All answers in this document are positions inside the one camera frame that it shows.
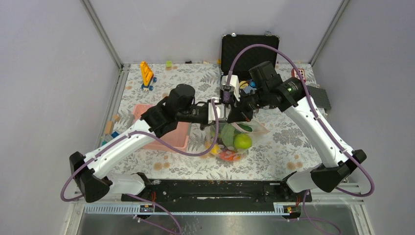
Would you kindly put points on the yellow lemon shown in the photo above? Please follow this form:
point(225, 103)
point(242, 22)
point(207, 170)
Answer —
point(215, 150)

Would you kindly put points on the wooden block pile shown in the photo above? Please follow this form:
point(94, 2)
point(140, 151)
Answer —
point(108, 130)

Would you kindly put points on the green pear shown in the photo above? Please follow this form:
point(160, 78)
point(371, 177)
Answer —
point(242, 141)

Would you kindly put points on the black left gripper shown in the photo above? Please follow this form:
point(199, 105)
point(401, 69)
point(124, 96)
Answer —
point(205, 123)

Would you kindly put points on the black poker chip case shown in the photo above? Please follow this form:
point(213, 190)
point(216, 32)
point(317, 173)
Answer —
point(240, 53)

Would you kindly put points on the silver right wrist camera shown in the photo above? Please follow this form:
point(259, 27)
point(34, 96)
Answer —
point(229, 87)

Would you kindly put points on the clear zip top bag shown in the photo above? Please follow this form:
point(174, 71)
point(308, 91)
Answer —
point(258, 132)

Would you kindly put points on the red grid toy block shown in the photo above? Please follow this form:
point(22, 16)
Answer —
point(302, 73)

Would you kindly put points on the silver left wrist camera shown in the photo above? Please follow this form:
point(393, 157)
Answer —
point(219, 110)

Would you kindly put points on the floral table mat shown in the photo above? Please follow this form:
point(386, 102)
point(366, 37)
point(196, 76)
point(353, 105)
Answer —
point(279, 152)

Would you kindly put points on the yellow toy cart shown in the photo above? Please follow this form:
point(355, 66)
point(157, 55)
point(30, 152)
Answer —
point(148, 78)

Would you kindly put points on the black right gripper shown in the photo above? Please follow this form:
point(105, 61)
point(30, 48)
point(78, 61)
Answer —
point(237, 114)

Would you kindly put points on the green cucumber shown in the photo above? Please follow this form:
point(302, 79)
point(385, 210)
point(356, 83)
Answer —
point(244, 128)

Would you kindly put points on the grey building baseplate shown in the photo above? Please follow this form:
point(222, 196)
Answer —
point(320, 97)

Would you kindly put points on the pink plastic basket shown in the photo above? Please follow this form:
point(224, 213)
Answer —
point(177, 138)

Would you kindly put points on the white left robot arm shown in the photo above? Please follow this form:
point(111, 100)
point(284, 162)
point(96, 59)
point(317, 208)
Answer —
point(90, 171)

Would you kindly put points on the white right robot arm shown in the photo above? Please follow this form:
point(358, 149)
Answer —
point(291, 96)

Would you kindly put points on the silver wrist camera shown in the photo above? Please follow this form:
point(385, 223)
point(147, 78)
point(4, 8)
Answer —
point(229, 87)
point(219, 110)

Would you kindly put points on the red orange mango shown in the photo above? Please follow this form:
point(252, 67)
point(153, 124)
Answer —
point(230, 156)

